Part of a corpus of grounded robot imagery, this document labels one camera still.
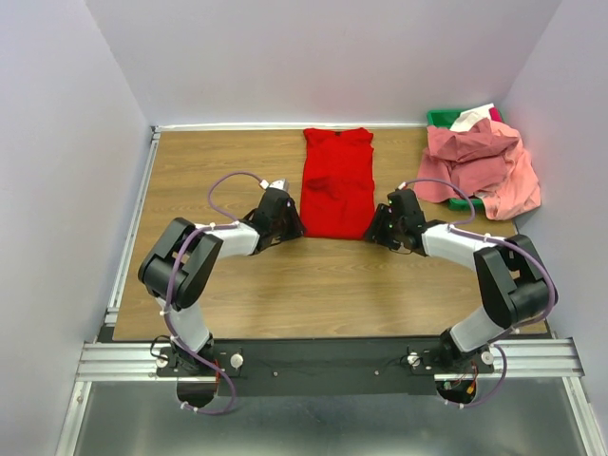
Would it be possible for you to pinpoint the red t shirt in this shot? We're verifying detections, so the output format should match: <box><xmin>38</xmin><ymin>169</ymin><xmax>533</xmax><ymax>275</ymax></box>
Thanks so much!
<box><xmin>300</xmin><ymin>128</ymin><xmax>375</xmax><ymax>240</ymax></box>

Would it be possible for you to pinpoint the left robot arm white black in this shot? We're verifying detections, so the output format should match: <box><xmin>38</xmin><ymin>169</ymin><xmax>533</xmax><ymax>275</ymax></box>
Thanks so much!
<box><xmin>138</xmin><ymin>180</ymin><xmax>304</xmax><ymax>375</ymax></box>

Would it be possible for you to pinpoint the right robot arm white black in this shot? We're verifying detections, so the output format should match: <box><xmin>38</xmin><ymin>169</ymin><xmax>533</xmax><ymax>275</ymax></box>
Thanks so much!
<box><xmin>364</xmin><ymin>189</ymin><xmax>558</xmax><ymax>372</ymax></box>

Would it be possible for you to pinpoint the pink t shirt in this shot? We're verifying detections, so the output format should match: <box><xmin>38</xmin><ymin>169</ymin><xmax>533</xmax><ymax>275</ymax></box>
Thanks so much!
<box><xmin>414</xmin><ymin>119</ymin><xmax>542</xmax><ymax>220</ymax></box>

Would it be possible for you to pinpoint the green plastic bin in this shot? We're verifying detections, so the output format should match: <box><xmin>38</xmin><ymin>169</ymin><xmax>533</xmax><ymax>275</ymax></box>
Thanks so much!
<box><xmin>427</xmin><ymin>109</ymin><xmax>467</xmax><ymax>212</ymax></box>

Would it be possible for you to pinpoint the white cloth in bin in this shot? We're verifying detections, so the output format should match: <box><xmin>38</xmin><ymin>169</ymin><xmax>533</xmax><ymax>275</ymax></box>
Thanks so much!
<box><xmin>449</xmin><ymin>104</ymin><xmax>495</xmax><ymax>132</ymax></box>

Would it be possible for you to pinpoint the magenta cloth in bin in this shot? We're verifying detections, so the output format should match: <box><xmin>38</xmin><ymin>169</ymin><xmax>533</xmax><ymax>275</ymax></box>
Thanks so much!
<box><xmin>488</xmin><ymin>107</ymin><xmax>503</xmax><ymax>123</ymax></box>

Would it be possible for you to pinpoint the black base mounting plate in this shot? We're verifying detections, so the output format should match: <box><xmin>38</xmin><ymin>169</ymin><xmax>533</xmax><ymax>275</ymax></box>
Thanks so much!
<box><xmin>151</xmin><ymin>336</ymin><xmax>494</xmax><ymax>401</ymax></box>

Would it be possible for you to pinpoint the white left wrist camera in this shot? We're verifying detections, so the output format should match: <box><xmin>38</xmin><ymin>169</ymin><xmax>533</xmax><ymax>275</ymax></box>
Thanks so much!
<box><xmin>259</xmin><ymin>179</ymin><xmax>289</xmax><ymax>192</ymax></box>

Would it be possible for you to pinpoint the aluminium frame rail left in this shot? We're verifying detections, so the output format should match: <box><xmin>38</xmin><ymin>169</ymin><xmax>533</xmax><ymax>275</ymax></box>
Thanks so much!
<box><xmin>103</xmin><ymin>125</ymin><xmax>161</xmax><ymax>327</ymax></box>

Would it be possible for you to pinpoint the aluminium frame rail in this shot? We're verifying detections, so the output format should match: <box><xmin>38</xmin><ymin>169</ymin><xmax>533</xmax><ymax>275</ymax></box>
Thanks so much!
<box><xmin>76</xmin><ymin>339</ymin><xmax>584</xmax><ymax>382</ymax></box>
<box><xmin>103</xmin><ymin>125</ymin><xmax>161</xmax><ymax>327</ymax></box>

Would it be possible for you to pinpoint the aluminium frame rail front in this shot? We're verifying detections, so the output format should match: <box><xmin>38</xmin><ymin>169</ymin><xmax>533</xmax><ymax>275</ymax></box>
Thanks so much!
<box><xmin>76</xmin><ymin>339</ymin><xmax>584</xmax><ymax>382</ymax></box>

